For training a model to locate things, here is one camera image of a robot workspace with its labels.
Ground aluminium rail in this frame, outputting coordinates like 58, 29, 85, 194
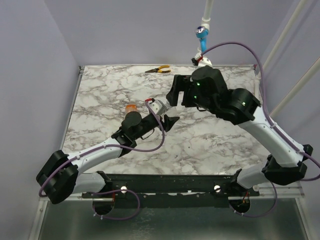
39, 183, 306, 202

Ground yellow handled pliers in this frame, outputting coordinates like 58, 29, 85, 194
145, 65, 171, 74

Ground orange label tea bottle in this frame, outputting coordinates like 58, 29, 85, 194
125, 99, 138, 116

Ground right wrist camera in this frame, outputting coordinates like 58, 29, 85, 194
191, 56, 213, 68

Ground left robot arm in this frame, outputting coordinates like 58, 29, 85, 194
36, 111, 180, 204

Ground white PVC pipe frame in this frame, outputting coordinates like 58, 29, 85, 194
193, 0, 320, 116

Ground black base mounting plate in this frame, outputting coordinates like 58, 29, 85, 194
82, 173, 246, 209

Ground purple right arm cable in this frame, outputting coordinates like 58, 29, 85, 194
199, 42, 320, 218

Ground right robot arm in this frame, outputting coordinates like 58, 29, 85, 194
166, 66, 313, 196

